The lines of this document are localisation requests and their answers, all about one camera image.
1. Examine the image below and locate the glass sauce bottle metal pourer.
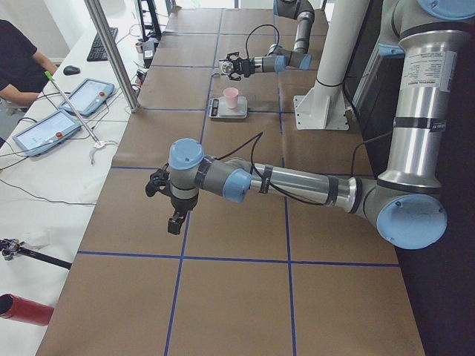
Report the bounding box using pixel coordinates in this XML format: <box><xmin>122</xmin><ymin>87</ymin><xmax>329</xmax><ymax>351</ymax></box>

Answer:
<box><xmin>220</xmin><ymin>60</ymin><xmax>235</xmax><ymax>75</ymax></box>

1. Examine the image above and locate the far blue teach pendant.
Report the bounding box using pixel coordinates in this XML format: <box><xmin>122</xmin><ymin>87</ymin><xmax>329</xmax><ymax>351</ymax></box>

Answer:
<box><xmin>67</xmin><ymin>78</ymin><xmax>115</xmax><ymax>117</ymax></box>

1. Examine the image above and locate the metal rod green tip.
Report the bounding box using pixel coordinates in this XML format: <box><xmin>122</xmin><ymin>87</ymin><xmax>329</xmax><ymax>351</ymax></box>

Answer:
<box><xmin>45</xmin><ymin>71</ymin><xmax>119</xmax><ymax>165</ymax></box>

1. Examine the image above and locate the near blue teach pendant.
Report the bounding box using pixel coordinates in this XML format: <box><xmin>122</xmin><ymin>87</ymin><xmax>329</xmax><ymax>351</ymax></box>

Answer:
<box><xmin>13</xmin><ymin>110</ymin><xmax>81</xmax><ymax>157</ymax></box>

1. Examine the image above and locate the white digital kitchen scale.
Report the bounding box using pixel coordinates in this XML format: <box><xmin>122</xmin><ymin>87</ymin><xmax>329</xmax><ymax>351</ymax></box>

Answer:
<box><xmin>208</xmin><ymin>96</ymin><xmax>248</xmax><ymax>119</ymax></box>

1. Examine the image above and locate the blue teach pendant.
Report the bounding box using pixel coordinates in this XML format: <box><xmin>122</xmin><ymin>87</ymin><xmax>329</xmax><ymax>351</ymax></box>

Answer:
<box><xmin>13</xmin><ymin>110</ymin><xmax>81</xmax><ymax>157</ymax></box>
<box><xmin>67</xmin><ymin>78</ymin><xmax>115</xmax><ymax>117</ymax></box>

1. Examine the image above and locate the red cylinder bottle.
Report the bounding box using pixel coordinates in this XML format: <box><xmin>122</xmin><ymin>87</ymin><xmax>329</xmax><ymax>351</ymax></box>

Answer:
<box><xmin>1</xmin><ymin>294</ymin><xmax>54</xmax><ymax>326</ymax></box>

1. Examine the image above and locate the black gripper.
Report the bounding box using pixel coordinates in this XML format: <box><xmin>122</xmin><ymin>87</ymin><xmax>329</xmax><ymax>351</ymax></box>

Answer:
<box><xmin>168</xmin><ymin>187</ymin><xmax>198</xmax><ymax>234</ymax></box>
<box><xmin>226</xmin><ymin>51</ymin><xmax>255</xmax><ymax>81</ymax></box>

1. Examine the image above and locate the pink paper cup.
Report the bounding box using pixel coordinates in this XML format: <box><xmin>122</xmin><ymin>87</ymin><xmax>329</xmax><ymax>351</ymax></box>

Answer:
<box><xmin>223</xmin><ymin>87</ymin><xmax>239</xmax><ymax>109</ymax></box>

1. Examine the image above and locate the black keyboard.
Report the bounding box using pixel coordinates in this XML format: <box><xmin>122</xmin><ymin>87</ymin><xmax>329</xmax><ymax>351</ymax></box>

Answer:
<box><xmin>86</xmin><ymin>34</ymin><xmax>108</xmax><ymax>62</ymax></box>

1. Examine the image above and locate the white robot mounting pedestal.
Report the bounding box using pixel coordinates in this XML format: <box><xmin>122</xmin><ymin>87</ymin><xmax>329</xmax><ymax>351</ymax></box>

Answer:
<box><xmin>294</xmin><ymin>0</ymin><xmax>370</xmax><ymax>131</ymax></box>

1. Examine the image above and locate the black computer mouse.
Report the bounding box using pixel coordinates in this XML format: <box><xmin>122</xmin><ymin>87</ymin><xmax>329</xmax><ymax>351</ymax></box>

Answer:
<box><xmin>63</xmin><ymin>65</ymin><xmax>81</xmax><ymax>76</ymax></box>

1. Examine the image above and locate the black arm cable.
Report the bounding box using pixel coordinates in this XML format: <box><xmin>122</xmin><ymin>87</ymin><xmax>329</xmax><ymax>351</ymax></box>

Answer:
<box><xmin>214</xmin><ymin>131</ymin><xmax>327</xmax><ymax>207</ymax></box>
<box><xmin>245</xmin><ymin>23</ymin><xmax>283</xmax><ymax>60</ymax></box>

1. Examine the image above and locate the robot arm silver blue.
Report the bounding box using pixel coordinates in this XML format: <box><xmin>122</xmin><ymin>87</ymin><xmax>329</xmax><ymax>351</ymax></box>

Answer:
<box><xmin>219</xmin><ymin>1</ymin><xmax>315</xmax><ymax>81</ymax></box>
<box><xmin>163</xmin><ymin>1</ymin><xmax>474</xmax><ymax>249</ymax></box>

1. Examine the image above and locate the person in black shirt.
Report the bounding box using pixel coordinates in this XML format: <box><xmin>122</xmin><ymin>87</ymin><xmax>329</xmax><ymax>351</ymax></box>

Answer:
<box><xmin>1</xmin><ymin>19</ymin><xmax>57</xmax><ymax>108</ymax></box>

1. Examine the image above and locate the aluminium frame post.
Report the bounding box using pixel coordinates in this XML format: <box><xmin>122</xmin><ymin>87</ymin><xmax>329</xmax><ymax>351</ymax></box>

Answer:
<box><xmin>85</xmin><ymin>0</ymin><xmax>140</xmax><ymax>113</ymax></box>

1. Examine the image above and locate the black tripod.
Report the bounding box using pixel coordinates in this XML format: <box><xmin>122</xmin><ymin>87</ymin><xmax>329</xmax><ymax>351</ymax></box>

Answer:
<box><xmin>1</xmin><ymin>239</ymin><xmax>72</xmax><ymax>270</ymax></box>

